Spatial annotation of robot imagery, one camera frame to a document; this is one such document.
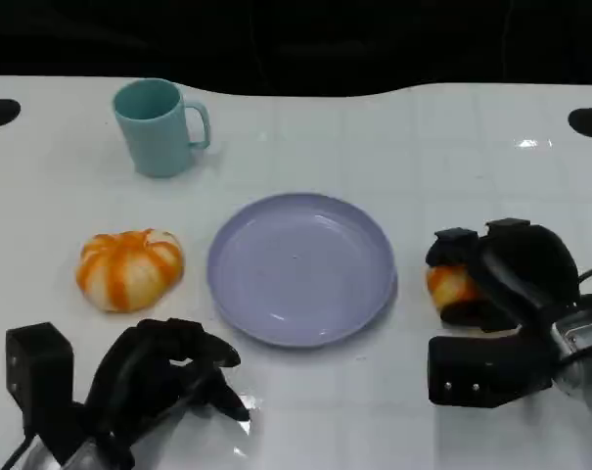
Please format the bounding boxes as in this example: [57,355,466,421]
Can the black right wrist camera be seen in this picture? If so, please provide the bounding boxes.
[427,335,554,407]

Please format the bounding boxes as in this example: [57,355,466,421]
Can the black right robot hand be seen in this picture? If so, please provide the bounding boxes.
[425,217,583,335]

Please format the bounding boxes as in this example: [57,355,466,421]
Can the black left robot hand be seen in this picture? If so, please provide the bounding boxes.
[79,317,251,469]

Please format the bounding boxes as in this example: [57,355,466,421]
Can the orange and white toy bread roll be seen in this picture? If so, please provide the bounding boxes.
[74,227,185,314]
[425,261,485,312]

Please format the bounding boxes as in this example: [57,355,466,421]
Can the black cloth backdrop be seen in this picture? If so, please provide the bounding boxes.
[0,0,592,99]

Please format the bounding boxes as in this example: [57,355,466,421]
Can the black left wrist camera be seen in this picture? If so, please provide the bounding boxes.
[5,321,75,435]

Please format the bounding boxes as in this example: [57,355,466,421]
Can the lilac plate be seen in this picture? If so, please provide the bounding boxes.
[205,192,399,350]

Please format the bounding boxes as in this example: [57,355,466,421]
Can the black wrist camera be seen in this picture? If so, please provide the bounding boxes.
[5,321,75,435]
[427,335,554,407]

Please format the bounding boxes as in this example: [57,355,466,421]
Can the pale green mug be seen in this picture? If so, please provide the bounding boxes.
[112,77,212,178]

